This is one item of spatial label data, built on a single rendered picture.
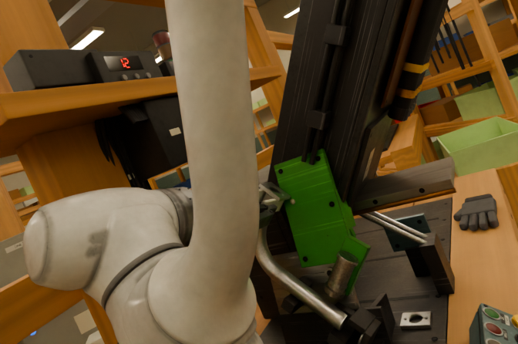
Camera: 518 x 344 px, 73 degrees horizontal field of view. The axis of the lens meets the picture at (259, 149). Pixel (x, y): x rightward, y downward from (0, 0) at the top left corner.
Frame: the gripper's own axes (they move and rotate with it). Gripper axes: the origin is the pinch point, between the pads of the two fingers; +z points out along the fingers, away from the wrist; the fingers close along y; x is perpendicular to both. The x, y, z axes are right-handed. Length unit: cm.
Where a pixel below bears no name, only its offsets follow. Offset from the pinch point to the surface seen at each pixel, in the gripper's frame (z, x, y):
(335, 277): 0.9, 4.1, -18.4
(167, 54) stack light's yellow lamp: 12, -14, 54
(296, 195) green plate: 4.3, -3.0, -3.7
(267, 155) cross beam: 59, 11, 38
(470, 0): 245, -115, 41
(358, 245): 4.1, -1.9, -18.5
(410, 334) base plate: 11.6, 9.5, -32.6
